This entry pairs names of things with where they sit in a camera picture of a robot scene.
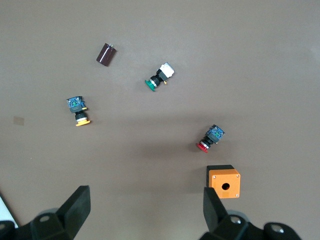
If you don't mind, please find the yellow push button switch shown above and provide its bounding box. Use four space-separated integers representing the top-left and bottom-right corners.
66 95 92 128

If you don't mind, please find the orange box with hole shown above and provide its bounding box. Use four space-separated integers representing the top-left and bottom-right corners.
206 164 241 199

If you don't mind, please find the green push button switch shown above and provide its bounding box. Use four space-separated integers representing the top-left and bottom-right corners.
144 62 176 93

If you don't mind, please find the white drawer cabinet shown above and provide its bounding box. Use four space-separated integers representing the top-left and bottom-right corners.
0 191 20 230

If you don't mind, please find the red push button switch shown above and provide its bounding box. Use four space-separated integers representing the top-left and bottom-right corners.
195 124 226 153

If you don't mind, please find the dark maroon cylindrical capacitor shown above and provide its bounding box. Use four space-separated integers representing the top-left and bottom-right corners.
95 42 118 68

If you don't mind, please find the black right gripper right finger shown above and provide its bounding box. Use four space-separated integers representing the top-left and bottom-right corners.
199 186 251 240

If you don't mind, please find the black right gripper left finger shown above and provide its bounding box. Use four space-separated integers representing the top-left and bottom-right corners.
29 185 91 240

